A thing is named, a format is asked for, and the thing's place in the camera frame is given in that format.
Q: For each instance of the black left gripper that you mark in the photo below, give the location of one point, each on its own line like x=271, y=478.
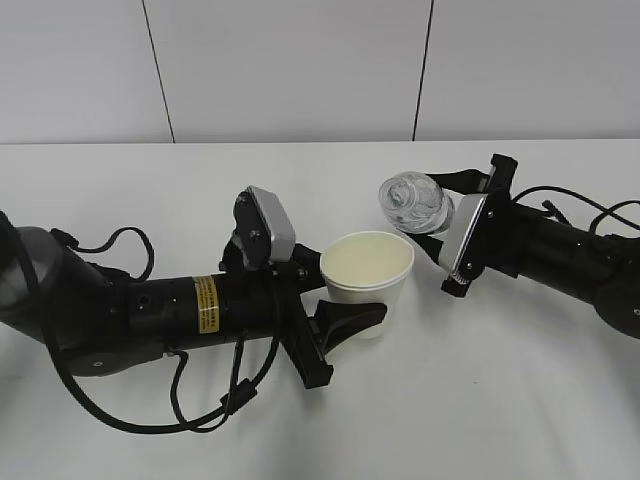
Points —
x=267, y=302

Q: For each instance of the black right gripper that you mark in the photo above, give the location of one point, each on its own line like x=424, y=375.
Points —
x=492, y=228

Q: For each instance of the clear water bottle green label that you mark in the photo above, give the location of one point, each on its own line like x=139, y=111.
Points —
x=415, y=204

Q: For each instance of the white paper cup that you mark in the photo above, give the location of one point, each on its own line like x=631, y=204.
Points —
x=368, y=267

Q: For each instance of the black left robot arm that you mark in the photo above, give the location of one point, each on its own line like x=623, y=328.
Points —
x=107, y=321

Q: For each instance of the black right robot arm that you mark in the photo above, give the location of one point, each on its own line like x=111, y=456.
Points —
x=602, y=271

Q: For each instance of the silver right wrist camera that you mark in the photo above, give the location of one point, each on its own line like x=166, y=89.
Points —
x=458, y=236

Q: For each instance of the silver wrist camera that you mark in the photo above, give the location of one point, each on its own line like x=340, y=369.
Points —
x=458, y=236
x=263, y=232

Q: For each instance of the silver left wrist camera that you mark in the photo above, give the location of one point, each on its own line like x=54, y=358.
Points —
x=263, y=232

